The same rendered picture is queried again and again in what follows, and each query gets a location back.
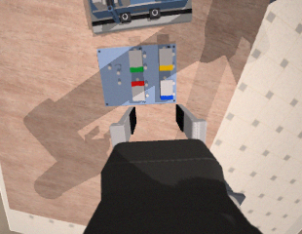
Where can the white block with yellow end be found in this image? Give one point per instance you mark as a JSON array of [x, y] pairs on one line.
[[165, 59]]

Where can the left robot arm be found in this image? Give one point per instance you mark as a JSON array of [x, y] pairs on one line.
[[236, 202]]

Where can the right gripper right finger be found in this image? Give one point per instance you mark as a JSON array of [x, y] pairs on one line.
[[189, 124]]

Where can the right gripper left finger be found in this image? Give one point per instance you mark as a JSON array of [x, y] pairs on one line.
[[122, 131]]

